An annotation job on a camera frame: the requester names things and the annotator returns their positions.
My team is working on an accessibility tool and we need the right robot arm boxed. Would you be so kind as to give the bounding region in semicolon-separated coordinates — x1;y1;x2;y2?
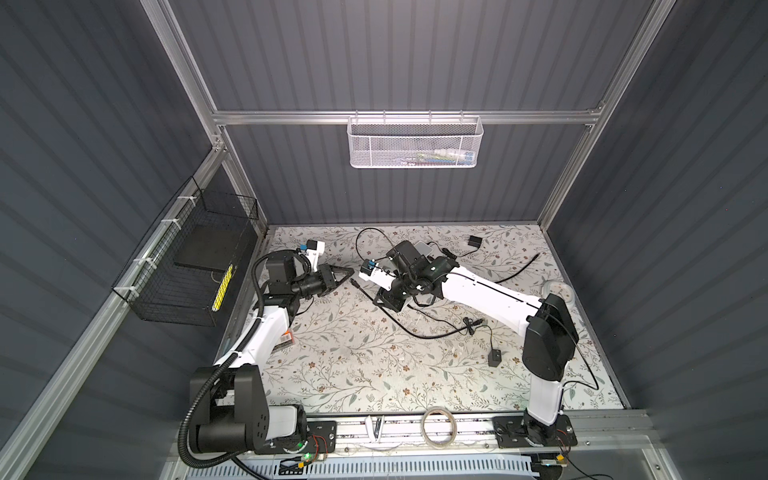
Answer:
359;241;579;446

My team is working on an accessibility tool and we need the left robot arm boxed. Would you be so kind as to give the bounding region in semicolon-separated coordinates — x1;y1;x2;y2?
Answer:
177;240;354;469

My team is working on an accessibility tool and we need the white round timer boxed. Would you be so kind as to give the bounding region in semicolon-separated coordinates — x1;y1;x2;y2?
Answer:
541;280;575;303

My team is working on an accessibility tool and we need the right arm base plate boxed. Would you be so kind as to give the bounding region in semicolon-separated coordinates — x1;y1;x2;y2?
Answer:
492;412;578;448

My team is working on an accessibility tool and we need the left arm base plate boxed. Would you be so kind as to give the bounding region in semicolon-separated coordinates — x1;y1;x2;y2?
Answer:
254;419;338;455

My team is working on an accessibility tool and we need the white network switch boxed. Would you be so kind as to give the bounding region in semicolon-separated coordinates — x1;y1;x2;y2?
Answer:
414;241;433;256

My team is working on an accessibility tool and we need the black power adapter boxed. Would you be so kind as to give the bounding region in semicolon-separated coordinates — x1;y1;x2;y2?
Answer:
407;302;504;368
440;235;483;259

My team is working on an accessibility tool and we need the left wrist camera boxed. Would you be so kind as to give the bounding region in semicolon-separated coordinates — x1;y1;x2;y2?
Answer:
298;240;325;274

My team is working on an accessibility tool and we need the white wire mesh basket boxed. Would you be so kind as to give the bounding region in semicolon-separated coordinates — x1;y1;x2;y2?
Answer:
346;115;484;169

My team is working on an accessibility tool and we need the clear tape roll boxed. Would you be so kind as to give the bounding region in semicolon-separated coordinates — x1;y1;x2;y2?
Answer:
419;407;458;449

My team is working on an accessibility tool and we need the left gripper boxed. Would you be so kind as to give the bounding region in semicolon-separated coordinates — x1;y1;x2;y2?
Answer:
290;265;352;302

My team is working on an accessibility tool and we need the black wire basket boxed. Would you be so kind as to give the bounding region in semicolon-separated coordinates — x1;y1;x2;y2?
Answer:
113;180;259;327

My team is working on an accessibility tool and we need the pack of coloured markers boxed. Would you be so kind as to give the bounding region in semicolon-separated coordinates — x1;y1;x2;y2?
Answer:
277;330;294;348

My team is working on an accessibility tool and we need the long black ethernet cable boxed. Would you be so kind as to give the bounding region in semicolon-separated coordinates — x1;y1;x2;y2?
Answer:
497;251;541;284

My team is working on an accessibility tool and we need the black foam pad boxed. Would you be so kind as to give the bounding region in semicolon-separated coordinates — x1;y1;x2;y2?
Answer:
173;225;247;273

